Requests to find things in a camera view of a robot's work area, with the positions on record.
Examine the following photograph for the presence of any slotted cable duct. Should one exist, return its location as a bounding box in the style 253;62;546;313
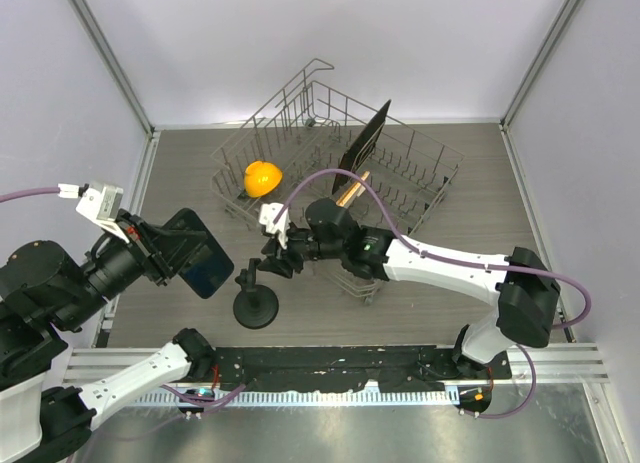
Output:
133;385;459;408

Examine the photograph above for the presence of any wooden cutting board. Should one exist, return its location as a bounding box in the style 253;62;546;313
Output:
336;171;370;208

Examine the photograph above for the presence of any purple cable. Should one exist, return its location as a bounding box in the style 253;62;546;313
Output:
0;185;64;204
274;168;592;417

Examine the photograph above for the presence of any black phone stand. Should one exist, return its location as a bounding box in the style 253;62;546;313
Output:
233;258;279;330

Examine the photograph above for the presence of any orange bowl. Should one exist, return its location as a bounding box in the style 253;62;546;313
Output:
244;161;283;198

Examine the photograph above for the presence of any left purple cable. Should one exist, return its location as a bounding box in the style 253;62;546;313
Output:
0;185;64;204

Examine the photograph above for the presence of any black square plate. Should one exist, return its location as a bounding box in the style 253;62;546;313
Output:
338;99;392;173

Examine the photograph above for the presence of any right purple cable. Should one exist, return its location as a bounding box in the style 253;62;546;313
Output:
274;168;592;417

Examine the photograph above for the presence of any grey wire dish rack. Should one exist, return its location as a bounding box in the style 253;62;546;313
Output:
209;58;465;305

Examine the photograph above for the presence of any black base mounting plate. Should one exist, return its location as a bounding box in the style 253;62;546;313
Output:
205;345;512;393

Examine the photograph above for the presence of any black smartphone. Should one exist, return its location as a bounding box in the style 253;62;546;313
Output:
163;208;235;299

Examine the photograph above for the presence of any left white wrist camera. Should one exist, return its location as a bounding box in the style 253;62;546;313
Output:
58;182;128;242

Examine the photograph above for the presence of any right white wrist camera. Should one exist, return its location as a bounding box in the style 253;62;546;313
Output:
258;203;290;249

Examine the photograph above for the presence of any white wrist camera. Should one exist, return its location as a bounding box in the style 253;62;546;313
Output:
58;182;128;242
258;203;290;249

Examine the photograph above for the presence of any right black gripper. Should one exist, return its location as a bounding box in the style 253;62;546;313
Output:
258;222;345;279

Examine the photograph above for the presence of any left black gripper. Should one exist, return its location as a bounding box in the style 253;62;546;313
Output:
61;204;211;325

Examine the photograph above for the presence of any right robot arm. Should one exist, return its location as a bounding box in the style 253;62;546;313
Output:
258;198;560;378

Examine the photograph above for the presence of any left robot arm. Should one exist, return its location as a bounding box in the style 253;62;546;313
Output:
1;208;234;462

